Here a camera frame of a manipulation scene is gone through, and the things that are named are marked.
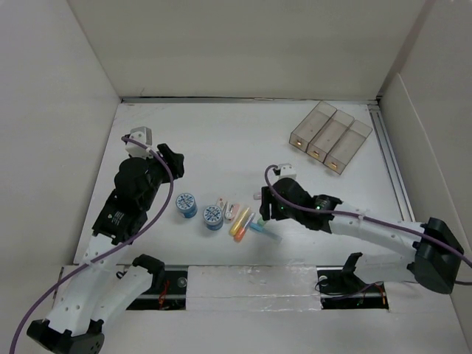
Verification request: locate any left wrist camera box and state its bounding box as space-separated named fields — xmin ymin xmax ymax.
xmin=125 ymin=126 xmax=152 ymax=159

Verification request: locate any right blue slime jar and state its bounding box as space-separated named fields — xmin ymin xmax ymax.
xmin=203 ymin=205 xmax=223 ymax=231

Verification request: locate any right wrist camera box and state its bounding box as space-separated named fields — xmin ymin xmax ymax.
xmin=274 ymin=163 xmax=296 ymax=180

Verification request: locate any blue slime jar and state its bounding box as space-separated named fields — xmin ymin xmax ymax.
xmin=203 ymin=205 xmax=223 ymax=231
xmin=176 ymin=192 xmax=198 ymax=218

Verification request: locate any blue highlighter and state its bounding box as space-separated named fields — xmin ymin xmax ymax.
xmin=249 ymin=223 xmax=282 ymax=243

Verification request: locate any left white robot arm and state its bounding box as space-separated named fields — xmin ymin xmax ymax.
xmin=27 ymin=136 xmax=184 ymax=353

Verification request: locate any left blue slime jar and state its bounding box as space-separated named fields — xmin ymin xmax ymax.
xmin=176 ymin=192 xmax=198 ymax=218

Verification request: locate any white staple box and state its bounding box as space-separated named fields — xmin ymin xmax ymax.
xmin=216 ymin=197 xmax=229 ymax=211

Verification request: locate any pink mini stapler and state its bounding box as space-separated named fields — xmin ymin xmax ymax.
xmin=223 ymin=202 xmax=240 ymax=221

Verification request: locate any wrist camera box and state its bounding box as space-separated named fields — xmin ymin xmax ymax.
xmin=274 ymin=163 xmax=296 ymax=180
xmin=125 ymin=126 xmax=152 ymax=159

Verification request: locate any green highlighter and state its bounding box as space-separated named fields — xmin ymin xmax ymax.
xmin=257 ymin=218 xmax=268 ymax=226

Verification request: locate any aluminium rail back edge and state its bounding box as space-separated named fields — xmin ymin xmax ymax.
xmin=120 ymin=95 xmax=383 ymax=103

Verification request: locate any left clear organizer bin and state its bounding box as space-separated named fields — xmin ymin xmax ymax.
xmin=289 ymin=101 xmax=337 ymax=152

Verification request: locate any right clear organizer bin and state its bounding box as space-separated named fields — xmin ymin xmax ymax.
xmin=324 ymin=120 xmax=372 ymax=175

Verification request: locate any clear organizer bin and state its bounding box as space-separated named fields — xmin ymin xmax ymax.
xmin=307 ymin=110 xmax=355 ymax=162
xmin=289 ymin=101 xmax=337 ymax=152
xmin=324 ymin=120 xmax=372 ymax=175

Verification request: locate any orange highlighter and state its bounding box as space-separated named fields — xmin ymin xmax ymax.
xmin=234 ymin=212 xmax=255 ymax=243

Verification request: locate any front black mounting rail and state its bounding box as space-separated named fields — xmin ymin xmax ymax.
xmin=129 ymin=266 xmax=389 ymax=310

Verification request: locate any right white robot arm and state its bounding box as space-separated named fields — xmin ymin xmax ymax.
xmin=260 ymin=178 xmax=467 ymax=294

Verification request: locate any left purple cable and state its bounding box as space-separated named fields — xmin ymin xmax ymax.
xmin=13 ymin=134 xmax=175 ymax=351

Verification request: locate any middle clear organizer bin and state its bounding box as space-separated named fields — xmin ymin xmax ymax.
xmin=307 ymin=110 xmax=355 ymax=162

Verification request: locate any yellow highlighter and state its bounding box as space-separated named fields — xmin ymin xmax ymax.
xmin=229 ymin=207 xmax=250 ymax=237

